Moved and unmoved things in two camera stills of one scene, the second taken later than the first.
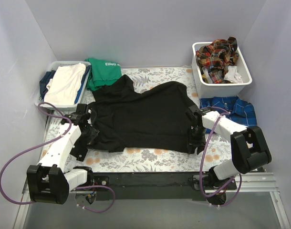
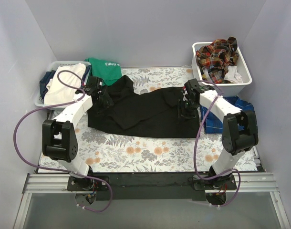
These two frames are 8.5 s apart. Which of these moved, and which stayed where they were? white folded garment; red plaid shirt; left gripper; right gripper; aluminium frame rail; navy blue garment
Moved: right gripper; left gripper
Stayed: aluminium frame rail; navy blue garment; white folded garment; red plaid shirt
